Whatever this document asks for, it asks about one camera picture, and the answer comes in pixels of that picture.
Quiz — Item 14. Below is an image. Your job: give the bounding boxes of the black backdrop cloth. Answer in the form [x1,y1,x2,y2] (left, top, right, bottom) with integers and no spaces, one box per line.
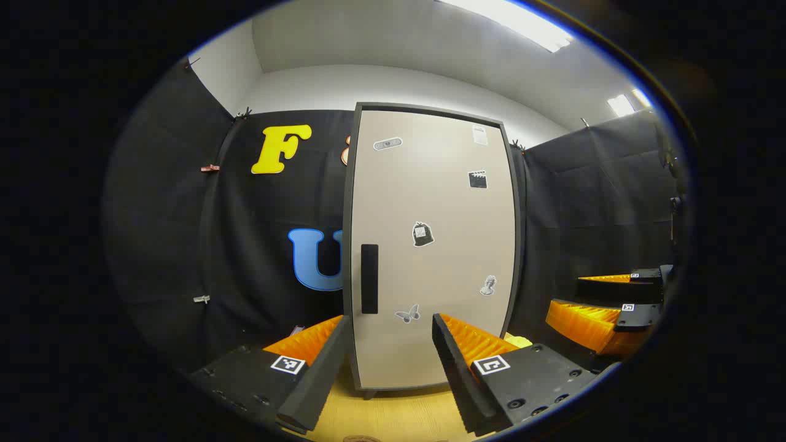
[104,58,683,376]

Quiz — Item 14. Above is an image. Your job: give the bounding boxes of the small ceiling light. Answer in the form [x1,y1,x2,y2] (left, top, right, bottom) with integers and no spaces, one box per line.
[607,88,653,118]

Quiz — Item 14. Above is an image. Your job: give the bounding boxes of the dark grey cabinet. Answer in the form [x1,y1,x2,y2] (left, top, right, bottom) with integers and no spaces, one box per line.
[342,102,524,401]

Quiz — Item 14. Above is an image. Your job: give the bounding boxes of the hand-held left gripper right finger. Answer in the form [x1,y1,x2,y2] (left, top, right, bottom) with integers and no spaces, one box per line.
[432,313,601,435]

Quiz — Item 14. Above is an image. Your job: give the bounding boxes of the beige cabinet door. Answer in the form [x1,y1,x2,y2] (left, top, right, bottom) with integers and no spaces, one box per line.
[351,108,518,390]

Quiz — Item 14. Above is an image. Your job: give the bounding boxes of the long ceiling light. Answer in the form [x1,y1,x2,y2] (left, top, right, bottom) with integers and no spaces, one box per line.
[439,0,573,53]

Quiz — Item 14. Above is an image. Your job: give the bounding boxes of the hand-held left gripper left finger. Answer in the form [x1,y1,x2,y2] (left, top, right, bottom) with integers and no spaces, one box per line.
[187,314,352,433]

